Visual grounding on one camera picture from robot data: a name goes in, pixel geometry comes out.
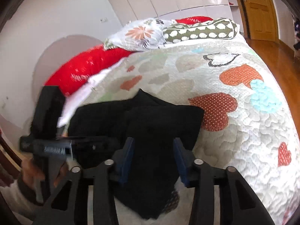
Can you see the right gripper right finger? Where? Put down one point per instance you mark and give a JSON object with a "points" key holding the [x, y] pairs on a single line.
{"points": [[219, 194]]}

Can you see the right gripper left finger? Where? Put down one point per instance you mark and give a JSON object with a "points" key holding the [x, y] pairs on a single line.
{"points": [[85, 196]]}

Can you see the black pants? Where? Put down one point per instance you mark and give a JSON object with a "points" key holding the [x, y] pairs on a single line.
{"points": [[153, 124]]}

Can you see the left hand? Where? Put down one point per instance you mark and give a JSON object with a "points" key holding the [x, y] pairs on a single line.
{"points": [[31, 173]]}

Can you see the pink white bedsheet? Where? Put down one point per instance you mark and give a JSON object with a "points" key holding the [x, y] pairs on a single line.
{"points": [[77, 98]]}

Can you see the red long pillow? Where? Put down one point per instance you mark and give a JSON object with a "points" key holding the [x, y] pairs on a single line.
{"points": [[75, 72]]}

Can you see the heart patterned quilt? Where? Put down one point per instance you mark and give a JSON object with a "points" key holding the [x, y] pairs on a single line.
{"points": [[247, 122]]}

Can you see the beige headboard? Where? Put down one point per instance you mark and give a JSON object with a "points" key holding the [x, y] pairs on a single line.
{"points": [[55, 56]]}

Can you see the floral white pillow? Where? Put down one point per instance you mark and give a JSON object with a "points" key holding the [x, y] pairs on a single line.
{"points": [[139, 35]]}

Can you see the green sheep bolster pillow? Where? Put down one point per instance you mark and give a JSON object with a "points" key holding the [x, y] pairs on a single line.
{"points": [[221, 28]]}

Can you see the wooden door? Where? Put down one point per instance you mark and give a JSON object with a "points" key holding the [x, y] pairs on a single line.
{"points": [[262, 20]]}

